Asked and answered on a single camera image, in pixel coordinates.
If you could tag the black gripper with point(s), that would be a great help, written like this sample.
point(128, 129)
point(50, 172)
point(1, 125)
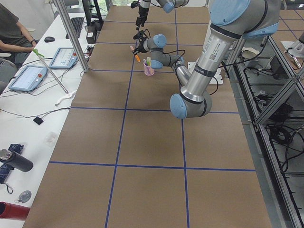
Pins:
point(143, 11)
point(142, 46)

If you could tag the orange highlighter pen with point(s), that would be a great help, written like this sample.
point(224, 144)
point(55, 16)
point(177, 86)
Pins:
point(134, 53)

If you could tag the green highlighter pen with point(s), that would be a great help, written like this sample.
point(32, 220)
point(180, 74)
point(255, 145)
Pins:
point(148, 61)

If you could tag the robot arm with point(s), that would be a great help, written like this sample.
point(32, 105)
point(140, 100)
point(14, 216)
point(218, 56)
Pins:
point(230, 20)
point(166, 3)

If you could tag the pink mesh pen holder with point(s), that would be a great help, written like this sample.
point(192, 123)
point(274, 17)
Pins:
point(148, 70)

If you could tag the black box with label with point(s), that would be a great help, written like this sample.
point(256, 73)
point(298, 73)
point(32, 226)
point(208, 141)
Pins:
point(91, 34)

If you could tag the black keyboard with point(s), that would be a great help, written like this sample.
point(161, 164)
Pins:
point(77, 23)

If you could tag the far teach pendant tablet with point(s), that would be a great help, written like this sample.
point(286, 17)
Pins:
point(64, 58)

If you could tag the teach pendant tablet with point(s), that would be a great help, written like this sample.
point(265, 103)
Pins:
point(29, 78)
point(64, 58)

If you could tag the black computer mouse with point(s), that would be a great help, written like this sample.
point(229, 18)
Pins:
point(49, 39)

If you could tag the near teach pendant tablet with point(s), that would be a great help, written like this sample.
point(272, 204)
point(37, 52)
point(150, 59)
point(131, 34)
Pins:
point(29, 78)

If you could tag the small black square device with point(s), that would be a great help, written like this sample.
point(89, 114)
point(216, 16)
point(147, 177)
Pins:
point(38, 120)

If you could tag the seated person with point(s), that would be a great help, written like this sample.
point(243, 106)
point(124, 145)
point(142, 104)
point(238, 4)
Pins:
point(15, 38)

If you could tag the black water bottle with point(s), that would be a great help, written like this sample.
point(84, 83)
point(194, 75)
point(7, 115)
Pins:
point(15, 160)

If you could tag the round metal lid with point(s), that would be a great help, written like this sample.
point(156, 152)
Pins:
point(25, 196)

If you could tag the red bottle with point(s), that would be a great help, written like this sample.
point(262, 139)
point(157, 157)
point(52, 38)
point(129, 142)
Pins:
point(13, 211)

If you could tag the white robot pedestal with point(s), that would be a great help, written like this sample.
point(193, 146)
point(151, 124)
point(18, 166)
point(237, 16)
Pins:
point(217, 79)

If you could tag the aluminium frame post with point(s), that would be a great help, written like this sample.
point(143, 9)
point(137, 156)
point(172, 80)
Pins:
point(71, 33)

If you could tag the metal rod with green handle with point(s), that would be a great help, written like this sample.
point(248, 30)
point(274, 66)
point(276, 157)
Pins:
point(41, 57)

